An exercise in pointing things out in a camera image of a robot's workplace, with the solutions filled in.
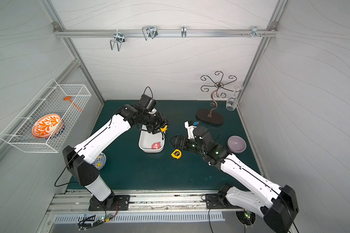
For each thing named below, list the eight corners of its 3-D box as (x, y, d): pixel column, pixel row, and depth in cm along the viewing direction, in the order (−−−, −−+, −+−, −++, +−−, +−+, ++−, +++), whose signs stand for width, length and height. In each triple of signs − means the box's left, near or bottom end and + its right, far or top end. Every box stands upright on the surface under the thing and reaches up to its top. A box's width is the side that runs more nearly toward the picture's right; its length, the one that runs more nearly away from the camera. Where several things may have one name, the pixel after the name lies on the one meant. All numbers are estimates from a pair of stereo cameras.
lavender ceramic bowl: (224, 149, 96) (227, 143, 91) (227, 139, 101) (230, 133, 96) (241, 155, 93) (245, 150, 88) (243, 145, 98) (247, 139, 93)
